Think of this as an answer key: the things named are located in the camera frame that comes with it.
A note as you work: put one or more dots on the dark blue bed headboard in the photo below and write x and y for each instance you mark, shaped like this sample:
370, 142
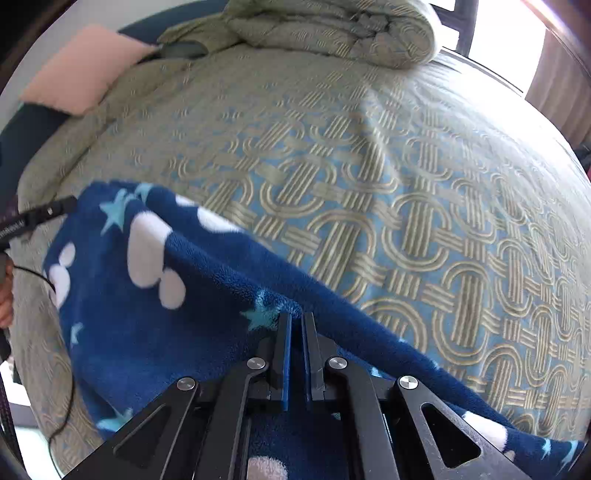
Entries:
27, 129

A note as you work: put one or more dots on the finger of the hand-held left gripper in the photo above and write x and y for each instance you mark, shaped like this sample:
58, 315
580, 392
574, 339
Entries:
53, 210

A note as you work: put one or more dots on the person's left hand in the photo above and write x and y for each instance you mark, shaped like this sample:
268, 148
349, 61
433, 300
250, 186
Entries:
5, 304

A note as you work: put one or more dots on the bed with patterned cover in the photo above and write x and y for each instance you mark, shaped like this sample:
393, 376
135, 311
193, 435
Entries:
369, 184

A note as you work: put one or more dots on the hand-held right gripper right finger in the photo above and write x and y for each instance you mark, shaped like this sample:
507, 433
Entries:
306, 369

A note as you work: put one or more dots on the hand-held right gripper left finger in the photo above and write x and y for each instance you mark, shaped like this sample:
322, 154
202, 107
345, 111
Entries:
285, 369

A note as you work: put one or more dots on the beige curtain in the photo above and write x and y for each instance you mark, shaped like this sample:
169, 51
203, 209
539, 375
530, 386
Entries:
563, 83

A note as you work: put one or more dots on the dark window frame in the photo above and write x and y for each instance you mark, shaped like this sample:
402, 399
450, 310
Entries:
461, 27

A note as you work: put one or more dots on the pink pillow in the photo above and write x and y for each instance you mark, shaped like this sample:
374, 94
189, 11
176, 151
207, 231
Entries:
83, 69

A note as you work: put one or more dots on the rolled patterned duvet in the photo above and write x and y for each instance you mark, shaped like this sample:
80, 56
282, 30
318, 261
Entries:
332, 27

